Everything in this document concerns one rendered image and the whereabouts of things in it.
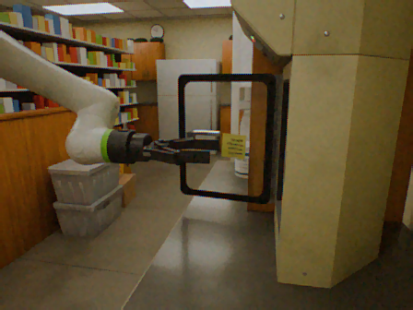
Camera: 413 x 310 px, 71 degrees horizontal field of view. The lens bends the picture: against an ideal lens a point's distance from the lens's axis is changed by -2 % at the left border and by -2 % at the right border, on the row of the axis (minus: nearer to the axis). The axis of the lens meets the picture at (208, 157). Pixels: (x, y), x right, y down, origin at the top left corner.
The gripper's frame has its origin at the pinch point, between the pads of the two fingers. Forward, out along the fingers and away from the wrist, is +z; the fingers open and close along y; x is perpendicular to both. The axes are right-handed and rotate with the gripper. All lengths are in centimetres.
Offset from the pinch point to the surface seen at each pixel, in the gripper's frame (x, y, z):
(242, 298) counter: 25.7, -20.6, 10.5
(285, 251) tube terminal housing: 17.8, -14.3, 18.7
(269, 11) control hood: -28.8, -14.2, 13.1
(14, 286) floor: 120, 72, -152
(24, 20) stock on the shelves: -78, 204, -228
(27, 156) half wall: 41, 128, -177
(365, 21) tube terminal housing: -26.8, -13.6, 29.1
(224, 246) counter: 25.7, -1.9, 4.2
